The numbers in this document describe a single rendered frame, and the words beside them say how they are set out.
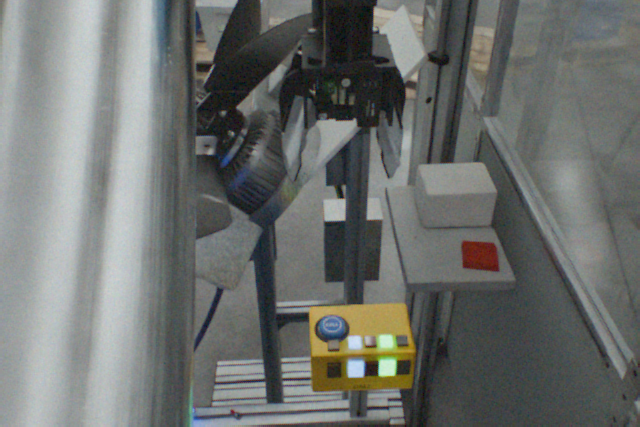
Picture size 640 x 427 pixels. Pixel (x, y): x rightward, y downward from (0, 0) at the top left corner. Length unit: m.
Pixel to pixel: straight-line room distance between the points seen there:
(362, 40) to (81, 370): 0.34
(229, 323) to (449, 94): 1.31
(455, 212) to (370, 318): 0.54
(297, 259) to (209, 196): 1.61
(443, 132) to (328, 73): 1.17
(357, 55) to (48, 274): 0.32
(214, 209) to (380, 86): 0.60
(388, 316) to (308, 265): 1.64
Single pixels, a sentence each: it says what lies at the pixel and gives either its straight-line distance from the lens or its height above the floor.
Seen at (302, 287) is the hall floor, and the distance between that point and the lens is 2.52.
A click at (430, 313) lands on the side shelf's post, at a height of 0.58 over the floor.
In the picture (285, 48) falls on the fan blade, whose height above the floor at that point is 1.36.
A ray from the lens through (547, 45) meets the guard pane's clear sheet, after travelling 1.34.
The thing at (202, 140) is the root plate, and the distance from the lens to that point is 1.19.
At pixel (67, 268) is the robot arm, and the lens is 0.19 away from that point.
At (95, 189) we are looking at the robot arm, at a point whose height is 1.70.
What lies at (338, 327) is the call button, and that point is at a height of 1.08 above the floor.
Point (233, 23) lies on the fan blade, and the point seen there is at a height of 1.33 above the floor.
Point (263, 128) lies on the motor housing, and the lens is 1.22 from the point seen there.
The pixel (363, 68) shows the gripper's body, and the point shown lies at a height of 1.62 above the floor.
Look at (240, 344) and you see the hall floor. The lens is 2.35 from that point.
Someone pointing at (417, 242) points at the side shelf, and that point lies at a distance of 1.44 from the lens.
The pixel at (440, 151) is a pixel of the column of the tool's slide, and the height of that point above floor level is 0.92.
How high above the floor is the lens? 1.81
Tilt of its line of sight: 36 degrees down
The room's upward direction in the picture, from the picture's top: straight up
